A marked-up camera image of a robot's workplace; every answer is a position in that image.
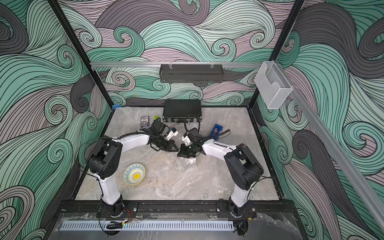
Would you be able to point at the clear bubble wrap sheet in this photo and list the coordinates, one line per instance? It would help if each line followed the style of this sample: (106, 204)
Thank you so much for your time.
(243, 166)
(173, 158)

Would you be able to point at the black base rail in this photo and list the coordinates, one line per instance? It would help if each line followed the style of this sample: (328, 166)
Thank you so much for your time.
(219, 208)

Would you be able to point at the blue tape dispenser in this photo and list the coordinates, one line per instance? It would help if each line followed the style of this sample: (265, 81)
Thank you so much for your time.
(217, 129)

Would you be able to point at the black hard case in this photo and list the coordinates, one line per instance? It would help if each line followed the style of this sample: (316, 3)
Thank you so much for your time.
(180, 111)

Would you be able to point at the blue playing cards box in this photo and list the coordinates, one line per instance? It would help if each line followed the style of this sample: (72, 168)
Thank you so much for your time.
(145, 121)

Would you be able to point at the blue toy brick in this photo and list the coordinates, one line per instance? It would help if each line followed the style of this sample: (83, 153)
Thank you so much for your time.
(116, 106)

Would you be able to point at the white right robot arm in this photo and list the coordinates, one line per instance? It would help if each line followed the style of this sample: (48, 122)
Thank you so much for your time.
(244, 167)

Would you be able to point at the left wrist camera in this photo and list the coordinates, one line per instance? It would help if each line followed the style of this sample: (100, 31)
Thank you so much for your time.
(172, 132)

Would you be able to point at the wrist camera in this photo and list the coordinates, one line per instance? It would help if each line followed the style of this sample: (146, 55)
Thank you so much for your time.
(187, 141)
(172, 132)

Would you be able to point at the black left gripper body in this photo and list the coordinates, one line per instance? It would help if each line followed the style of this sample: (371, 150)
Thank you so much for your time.
(164, 144)

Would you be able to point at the white slotted cable duct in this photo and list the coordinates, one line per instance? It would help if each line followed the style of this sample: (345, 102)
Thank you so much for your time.
(149, 226)

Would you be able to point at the clear acrylic wall holder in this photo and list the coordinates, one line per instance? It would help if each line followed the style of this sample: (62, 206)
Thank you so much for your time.
(273, 84)

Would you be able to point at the black wall shelf tray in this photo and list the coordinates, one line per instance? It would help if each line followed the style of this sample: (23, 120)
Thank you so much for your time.
(186, 73)

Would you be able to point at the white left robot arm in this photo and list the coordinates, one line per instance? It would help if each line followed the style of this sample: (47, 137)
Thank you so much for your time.
(105, 158)

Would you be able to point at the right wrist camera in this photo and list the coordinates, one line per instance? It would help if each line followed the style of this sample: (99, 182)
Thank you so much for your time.
(187, 141)

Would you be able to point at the yellow centre patterned bowl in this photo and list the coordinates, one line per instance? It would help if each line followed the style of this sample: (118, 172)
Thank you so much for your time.
(134, 174)

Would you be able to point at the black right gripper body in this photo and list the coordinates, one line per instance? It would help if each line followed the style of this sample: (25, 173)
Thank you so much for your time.
(188, 151)

